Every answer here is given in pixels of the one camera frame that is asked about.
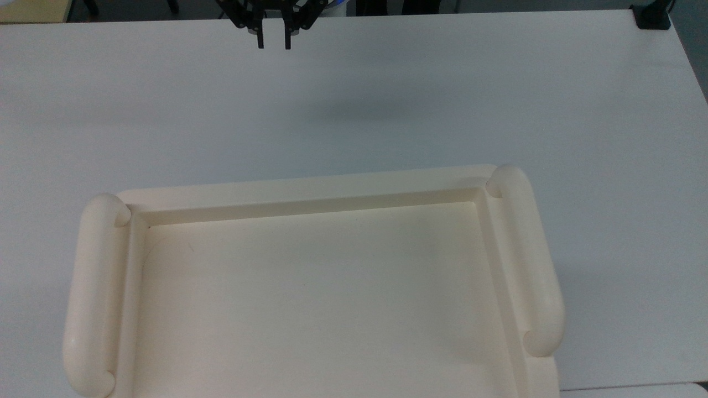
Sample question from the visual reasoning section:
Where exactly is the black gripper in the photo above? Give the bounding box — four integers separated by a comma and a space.
216, 0, 327, 51

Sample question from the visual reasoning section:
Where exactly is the cream rounded cabinet side rail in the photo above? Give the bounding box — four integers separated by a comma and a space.
485, 164, 566, 358
62, 193, 133, 398

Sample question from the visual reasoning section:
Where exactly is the yellow wooden table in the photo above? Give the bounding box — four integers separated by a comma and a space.
0, 0, 73, 24

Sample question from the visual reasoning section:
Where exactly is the black table clamp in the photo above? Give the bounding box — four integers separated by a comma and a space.
630, 0, 673, 30

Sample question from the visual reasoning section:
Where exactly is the cream plastic tray with handles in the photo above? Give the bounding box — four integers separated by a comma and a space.
111, 164, 560, 398

